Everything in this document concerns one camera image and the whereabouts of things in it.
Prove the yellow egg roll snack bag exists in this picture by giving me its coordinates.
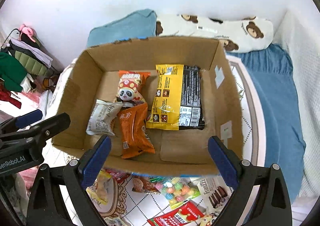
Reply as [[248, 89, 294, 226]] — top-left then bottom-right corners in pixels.
[[86, 170, 113, 205]]

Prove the white snack packet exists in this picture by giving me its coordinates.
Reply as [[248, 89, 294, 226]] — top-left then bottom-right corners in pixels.
[[86, 99, 123, 136]]

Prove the Franzzi chocolate biscuit pack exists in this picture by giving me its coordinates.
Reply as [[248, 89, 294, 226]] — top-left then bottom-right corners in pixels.
[[197, 175, 233, 215]]

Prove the small red snack packet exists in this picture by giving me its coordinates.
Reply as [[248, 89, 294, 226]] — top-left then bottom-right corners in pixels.
[[103, 168, 130, 184]]

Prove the red crown snack packet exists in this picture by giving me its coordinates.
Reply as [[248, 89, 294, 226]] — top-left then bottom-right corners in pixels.
[[148, 201, 204, 226]]

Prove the orange snack packet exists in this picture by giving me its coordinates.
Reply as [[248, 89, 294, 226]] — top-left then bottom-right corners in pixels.
[[117, 103, 155, 159]]

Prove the orange panda snack bag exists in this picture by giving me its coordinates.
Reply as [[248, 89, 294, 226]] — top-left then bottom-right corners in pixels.
[[114, 70, 151, 108]]

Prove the colorful candy bag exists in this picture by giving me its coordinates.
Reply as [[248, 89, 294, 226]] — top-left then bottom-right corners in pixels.
[[150, 177, 200, 209]]

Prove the brown nut snack packet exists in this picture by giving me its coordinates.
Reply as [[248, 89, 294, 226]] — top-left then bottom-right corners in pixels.
[[132, 176, 160, 194]]

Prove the yellow black snack bag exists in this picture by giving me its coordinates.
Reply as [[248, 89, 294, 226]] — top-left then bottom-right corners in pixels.
[[146, 64, 205, 131]]

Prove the yellow panda snack bag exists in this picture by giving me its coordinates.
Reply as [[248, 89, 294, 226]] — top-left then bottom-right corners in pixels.
[[199, 215, 217, 226]]

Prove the blue bed sheet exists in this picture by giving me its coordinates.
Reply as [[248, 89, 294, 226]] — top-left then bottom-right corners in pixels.
[[232, 44, 306, 202]]

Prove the pile of clothes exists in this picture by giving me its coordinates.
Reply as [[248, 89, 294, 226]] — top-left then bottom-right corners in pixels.
[[1, 27, 60, 117]]

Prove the pink plush toy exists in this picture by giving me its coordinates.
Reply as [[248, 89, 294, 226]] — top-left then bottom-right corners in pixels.
[[18, 24, 36, 43]]

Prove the cardboard box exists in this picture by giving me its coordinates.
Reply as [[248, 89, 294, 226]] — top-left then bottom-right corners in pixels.
[[52, 37, 244, 176]]

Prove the blue pillow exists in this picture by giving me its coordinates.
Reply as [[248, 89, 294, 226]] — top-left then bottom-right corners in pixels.
[[86, 9, 157, 48]]

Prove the bear print pillow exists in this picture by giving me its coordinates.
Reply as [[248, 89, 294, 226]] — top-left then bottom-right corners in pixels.
[[156, 14, 274, 53]]

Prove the white blanket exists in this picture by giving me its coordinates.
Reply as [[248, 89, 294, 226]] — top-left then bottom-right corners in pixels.
[[273, 11, 319, 197]]

